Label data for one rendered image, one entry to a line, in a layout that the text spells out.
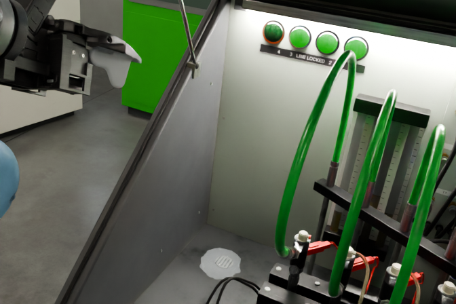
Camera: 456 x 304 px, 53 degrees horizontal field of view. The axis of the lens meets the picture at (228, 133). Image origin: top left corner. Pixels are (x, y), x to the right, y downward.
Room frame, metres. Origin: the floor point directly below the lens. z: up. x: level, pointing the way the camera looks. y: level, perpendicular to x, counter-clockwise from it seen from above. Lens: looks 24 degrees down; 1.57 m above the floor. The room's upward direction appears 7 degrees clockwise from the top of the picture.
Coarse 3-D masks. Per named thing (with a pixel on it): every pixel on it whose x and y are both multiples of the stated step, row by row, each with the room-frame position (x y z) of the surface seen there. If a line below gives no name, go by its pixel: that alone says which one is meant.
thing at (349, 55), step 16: (336, 64) 0.65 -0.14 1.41; (352, 64) 0.77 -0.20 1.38; (352, 80) 0.80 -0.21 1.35; (320, 96) 0.59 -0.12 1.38; (320, 112) 0.57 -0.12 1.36; (304, 144) 0.54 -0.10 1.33; (336, 144) 0.84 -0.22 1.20; (304, 160) 0.53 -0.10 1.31; (336, 160) 0.84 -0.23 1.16; (288, 176) 0.52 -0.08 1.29; (288, 192) 0.50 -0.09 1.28; (288, 208) 0.50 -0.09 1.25
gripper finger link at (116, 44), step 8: (80, 32) 0.52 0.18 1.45; (88, 32) 0.52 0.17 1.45; (96, 32) 0.53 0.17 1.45; (104, 32) 0.54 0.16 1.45; (88, 40) 0.52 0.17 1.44; (96, 40) 0.52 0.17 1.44; (104, 40) 0.53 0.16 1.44; (112, 40) 0.54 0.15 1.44; (120, 40) 0.56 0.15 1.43; (112, 48) 0.55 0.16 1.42; (120, 48) 0.56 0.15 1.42
